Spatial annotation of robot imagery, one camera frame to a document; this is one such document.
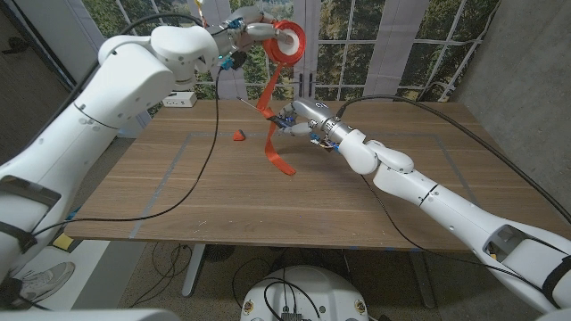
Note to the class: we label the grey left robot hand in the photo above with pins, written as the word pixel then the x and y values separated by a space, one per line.
pixel 241 31

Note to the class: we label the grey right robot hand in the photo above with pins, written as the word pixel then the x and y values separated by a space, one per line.
pixel 312 116

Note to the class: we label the orange ribbon roll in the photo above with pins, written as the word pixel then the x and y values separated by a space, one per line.
pixel 270 142

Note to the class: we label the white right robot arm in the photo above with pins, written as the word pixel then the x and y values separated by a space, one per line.
pixel 446 209

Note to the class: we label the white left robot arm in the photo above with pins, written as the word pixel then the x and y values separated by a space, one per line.
pixel 111 89

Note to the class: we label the printed window backdrop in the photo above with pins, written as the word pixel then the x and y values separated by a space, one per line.
pixel 379 44

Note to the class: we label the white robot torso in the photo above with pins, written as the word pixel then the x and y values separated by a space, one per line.
pixel 308 294

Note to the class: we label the grey table leg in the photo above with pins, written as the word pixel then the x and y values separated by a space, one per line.
pixel 421 276

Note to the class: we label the white table leg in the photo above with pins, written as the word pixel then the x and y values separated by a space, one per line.
pixel 194 272

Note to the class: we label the dark grey door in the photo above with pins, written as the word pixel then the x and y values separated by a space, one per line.
pixel 27 89

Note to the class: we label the yellow teal foam mat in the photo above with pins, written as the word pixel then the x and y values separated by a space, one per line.
pixel 62 241

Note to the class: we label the grey sneaker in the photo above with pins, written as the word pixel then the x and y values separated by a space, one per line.
pixel 47 278

